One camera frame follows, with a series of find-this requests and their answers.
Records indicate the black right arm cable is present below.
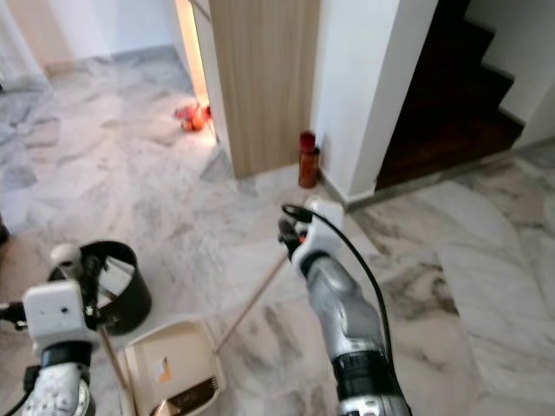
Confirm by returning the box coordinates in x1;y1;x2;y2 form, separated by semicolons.
282;203;388;356

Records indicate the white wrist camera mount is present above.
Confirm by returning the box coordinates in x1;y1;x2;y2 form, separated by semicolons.
23;280;89;345
293;199;346;265

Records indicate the dark wooden staircase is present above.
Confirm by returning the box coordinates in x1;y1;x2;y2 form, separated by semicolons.
375;0;526;192

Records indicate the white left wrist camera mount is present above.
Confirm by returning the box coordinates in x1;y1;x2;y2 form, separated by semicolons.
23;280;89;345

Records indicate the dark red bottle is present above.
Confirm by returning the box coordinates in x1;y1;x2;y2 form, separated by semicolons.
297;130;321;189

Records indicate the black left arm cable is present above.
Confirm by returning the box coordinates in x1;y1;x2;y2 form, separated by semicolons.
0;299;46;416

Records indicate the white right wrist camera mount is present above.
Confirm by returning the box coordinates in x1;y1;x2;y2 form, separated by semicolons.
293;199;346;265

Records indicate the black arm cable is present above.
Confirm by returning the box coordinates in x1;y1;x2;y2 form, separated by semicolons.
282;203;388;356
0;299;46;416

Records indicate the small red toy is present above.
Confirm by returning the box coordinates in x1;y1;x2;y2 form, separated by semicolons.
173;101;213;133

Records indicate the black round waste bin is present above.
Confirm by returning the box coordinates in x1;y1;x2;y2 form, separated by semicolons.
48;240;153;338

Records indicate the beige long-handled dustpan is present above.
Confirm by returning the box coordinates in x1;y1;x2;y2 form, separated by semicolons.
121;251;294;416

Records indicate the light wooden door panel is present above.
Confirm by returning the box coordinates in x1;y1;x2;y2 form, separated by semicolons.
208;0;322;179

